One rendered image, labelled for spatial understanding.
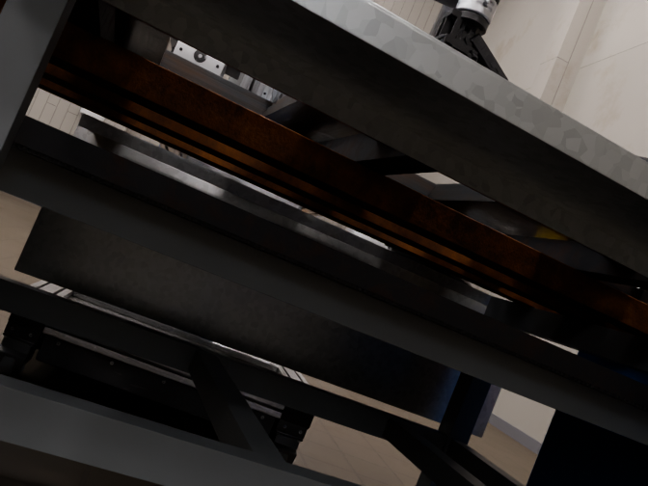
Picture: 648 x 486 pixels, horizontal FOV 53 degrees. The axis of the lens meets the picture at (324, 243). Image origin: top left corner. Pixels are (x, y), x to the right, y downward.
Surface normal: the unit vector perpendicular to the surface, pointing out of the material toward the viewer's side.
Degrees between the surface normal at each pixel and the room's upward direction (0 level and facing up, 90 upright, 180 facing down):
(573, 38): 90
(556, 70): 90
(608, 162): 90
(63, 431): 90
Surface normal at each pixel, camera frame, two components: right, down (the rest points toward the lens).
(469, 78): 0.31, 0.07
